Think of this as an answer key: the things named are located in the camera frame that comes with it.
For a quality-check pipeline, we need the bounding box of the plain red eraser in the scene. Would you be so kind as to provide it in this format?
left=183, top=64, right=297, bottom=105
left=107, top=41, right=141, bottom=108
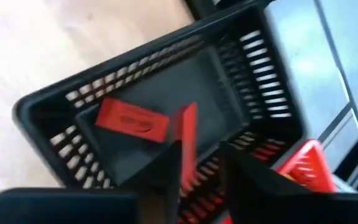
left=169, top=101, right=199, bottom=194

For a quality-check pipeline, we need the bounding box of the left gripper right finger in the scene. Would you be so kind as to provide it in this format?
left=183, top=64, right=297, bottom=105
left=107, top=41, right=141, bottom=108
left=219, top=141, right=358, bottom=224

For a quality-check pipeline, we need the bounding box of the black slotted plastic basket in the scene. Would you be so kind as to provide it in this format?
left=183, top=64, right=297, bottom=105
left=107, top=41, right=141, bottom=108
left=12, top=0, right=307, bottom=224

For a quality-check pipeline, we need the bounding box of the red eraser with oval print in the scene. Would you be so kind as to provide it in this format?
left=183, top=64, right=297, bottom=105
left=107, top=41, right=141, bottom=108
left=94, top=96, right=171, bottom=144

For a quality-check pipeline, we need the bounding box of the red slotted plastic basket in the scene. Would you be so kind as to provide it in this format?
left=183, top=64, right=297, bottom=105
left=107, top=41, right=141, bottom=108
left=178, top=139, right=338, bottom=224

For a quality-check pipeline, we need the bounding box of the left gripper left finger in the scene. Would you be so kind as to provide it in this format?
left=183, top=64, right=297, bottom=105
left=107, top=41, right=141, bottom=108
left=0, top=139, right=183, bottom=224

